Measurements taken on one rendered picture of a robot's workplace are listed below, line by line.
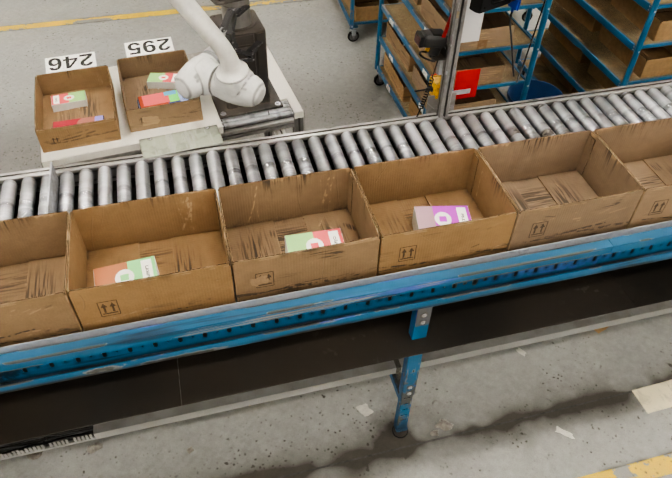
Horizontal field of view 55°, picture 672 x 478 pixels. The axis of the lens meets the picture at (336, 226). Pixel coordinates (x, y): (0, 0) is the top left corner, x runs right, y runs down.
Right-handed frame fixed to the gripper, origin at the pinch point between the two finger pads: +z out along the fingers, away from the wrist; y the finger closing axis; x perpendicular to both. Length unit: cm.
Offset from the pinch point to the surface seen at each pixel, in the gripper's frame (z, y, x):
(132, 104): -22, 21, -56
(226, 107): -5.8, 31.6, -23.6
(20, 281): -114, 15, -10
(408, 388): -66, 100, 68
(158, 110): -27.2, 19.1, -35.5
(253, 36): 4.8, 6.7, -5.6
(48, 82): -31, 5, -86
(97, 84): -19, 14, -75
